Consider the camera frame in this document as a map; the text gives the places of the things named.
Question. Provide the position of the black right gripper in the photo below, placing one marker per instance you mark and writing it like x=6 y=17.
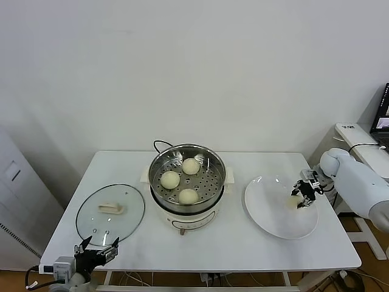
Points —
x=311 y=189

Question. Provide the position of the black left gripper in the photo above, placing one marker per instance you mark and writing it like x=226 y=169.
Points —
x=86 y=261

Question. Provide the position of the white steamed baozi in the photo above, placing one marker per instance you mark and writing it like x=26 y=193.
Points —
x=292 y=203
x=191 y=166
x=188 y=196
x=170 y=180

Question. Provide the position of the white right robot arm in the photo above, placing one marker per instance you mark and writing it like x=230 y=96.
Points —
x=358 y=188

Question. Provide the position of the stainless steel steamer basket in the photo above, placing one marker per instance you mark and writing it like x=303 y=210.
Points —
x=209 y=188

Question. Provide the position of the white round plate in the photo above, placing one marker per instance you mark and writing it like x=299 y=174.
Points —
x=273 y=213

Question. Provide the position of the white side desk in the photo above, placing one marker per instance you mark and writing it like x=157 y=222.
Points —
x=358 y=134

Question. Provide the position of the white grey cabinet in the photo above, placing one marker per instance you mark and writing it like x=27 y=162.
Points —
x=18 y=197

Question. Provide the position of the cream electric cooker base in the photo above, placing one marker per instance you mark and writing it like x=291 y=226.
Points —
x=188 y=222

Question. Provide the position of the black laptop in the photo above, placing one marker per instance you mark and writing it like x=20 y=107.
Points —
x=382 y=121

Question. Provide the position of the white power strip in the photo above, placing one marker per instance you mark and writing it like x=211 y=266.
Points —
x=212 y=278

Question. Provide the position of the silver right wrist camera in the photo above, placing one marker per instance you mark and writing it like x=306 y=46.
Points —
x=310 y=175

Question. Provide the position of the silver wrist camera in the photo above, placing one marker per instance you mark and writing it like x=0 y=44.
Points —
x=310 y=175
x=62 y=267

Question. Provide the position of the white table frame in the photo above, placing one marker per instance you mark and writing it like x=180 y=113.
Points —
x=107 y=278

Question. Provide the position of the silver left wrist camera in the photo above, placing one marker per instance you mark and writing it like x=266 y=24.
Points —
x=62 y=267

